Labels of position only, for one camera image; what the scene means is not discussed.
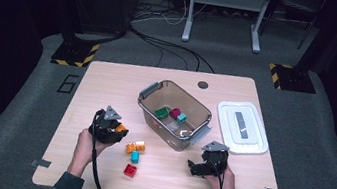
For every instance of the black hazard-striped base plate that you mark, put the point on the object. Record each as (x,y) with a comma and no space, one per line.
(71,54)
(293,79)

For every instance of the black stand leg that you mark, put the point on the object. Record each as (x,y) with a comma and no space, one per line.
(307,32)

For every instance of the orange toy brick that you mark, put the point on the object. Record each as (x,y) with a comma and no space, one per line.
(140,147)
(130,148)
(121,128)

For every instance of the green toy brick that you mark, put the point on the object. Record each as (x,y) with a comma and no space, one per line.
(161,113)

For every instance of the white box lid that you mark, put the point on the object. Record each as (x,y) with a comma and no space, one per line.
(250,143)

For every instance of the clear brown storage box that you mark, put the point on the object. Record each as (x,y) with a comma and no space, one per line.
(169,96)

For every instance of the teal toy brick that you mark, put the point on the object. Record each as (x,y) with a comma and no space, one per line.
(181,118)

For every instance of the magenta toy brick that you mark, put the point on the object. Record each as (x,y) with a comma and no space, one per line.
(175,113)

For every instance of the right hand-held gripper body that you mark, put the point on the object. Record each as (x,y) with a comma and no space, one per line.
(215,163)

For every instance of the red toy brick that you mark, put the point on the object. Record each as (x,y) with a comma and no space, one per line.
(129,170)

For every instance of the dark round table grommet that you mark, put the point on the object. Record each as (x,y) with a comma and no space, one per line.
(202,85)

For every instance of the light blue toy brick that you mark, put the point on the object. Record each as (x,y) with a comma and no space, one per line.
(135,157)

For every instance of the person's right hand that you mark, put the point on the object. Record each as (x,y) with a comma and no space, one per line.
(226,187)

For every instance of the person's left hand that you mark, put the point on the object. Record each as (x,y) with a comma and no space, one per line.
(85,149)

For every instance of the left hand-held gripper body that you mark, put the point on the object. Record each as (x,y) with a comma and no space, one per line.
(103,130)

